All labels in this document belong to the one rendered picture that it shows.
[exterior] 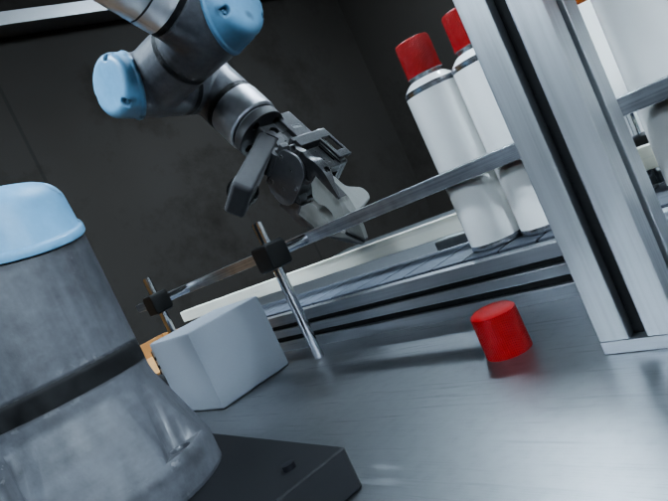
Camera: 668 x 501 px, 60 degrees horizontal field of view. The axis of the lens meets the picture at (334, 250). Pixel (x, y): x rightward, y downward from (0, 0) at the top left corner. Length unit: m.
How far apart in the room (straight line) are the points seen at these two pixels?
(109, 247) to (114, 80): 2.26
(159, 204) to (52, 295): 2.68
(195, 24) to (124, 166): 2.45
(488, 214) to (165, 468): 0.34
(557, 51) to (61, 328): 0.32
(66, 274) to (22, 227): 0.04
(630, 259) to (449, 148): 0.24
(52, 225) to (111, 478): 0.16
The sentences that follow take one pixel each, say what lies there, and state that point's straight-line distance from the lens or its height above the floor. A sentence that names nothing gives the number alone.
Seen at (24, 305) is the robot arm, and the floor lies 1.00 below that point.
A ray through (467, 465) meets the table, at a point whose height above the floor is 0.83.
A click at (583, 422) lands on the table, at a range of 0.32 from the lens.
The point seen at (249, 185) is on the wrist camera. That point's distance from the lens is 0.65.
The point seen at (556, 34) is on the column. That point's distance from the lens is 0.34.
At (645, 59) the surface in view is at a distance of 0.47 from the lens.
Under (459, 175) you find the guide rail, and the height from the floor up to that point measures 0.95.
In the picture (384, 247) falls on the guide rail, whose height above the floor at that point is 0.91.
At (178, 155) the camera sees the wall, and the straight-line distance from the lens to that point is 3.17.
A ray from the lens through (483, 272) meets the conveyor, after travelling 0.53.
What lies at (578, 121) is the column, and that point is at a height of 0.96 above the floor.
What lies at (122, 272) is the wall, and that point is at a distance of 2.93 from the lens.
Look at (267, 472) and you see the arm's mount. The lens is 0.36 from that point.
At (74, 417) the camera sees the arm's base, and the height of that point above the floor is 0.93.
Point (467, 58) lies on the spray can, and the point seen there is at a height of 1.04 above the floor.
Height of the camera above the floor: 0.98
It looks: 4 degrees down
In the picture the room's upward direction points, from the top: 25 degrees counter-clockwise
